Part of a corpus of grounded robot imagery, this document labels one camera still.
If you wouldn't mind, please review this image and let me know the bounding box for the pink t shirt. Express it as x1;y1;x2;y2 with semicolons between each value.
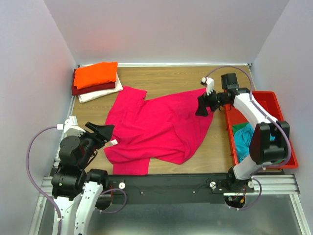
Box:
104;86;213;175

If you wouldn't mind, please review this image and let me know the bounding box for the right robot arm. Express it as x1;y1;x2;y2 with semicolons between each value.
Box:
196;73;292;191

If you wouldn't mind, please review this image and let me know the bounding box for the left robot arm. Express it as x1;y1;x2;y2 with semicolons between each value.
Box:
51;117;114;235

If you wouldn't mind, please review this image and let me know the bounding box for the green t shirt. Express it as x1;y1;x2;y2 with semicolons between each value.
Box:
232;122;249;135

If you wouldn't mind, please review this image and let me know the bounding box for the white folded t shirt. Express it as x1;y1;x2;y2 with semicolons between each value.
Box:
78;74;123;103

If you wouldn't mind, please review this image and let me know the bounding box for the red plastic bin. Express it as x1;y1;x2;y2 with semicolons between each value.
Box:
224;91;298;169

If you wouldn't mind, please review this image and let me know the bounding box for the teal t shirt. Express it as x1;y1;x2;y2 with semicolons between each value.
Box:
233;126;277;164

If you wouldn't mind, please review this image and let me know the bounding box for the dark red folded t shirt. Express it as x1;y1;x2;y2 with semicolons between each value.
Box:
71;69;115;95

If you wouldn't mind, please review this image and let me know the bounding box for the orange folded t shirt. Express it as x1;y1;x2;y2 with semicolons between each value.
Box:
73;62;118;90

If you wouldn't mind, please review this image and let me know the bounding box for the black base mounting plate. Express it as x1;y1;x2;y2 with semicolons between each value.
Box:
96;173;254;209

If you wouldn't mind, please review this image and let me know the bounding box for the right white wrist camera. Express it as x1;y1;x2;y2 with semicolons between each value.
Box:
201;77;214;95

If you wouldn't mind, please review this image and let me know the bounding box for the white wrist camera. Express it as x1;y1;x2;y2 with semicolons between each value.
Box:
57;116;86;136
201;77;214;95

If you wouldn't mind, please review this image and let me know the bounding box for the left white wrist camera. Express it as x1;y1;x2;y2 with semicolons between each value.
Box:
57;116;86;136

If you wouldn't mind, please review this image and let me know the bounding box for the aluminium frame rail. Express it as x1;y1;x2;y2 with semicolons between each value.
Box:
41;176;53;196

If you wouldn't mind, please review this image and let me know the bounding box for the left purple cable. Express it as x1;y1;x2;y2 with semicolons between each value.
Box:
26;125;65;235

